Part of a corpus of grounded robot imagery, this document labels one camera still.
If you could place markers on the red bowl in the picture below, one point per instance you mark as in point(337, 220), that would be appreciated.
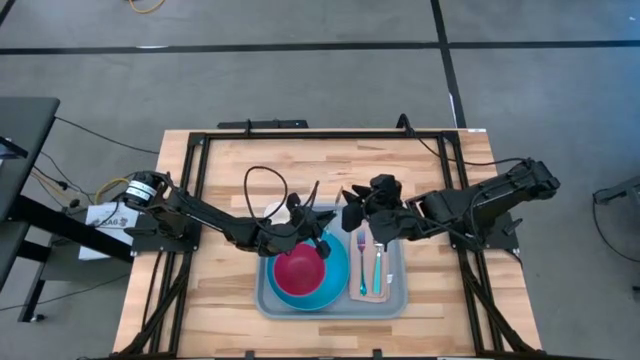
point(300, 272)

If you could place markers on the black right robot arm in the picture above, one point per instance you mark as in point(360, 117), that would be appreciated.
point(500, 192)

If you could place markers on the grey stand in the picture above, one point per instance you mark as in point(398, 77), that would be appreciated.
point(620, 190)

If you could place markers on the black bar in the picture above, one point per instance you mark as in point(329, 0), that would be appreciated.
point(260, 124)

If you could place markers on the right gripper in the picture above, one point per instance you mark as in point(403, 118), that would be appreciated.
point(387, 210)

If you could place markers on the grey plastic tray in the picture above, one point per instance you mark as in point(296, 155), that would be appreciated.
point(330, 312)

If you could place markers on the black desk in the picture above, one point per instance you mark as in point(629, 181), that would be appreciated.
point(20, 140)

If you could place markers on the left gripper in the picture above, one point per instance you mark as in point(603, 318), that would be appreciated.
point(287, 232)

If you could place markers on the white mug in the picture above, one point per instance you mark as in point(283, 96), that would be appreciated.
point(276, 212)

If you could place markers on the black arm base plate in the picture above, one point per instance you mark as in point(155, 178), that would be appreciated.
point(500, 240)
point(150, 240)

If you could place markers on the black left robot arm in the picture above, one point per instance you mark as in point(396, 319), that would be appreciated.
point(200, 215)

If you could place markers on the pink cloth napkin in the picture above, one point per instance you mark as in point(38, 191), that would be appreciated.
point(387, 285)

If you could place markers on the blue round plate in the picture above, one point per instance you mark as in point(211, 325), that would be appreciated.
point(335, 280)

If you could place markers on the black table frame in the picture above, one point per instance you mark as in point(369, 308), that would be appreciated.
point(325, 135)

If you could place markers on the white printed paper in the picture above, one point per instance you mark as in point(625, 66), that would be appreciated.
point(100, 235)

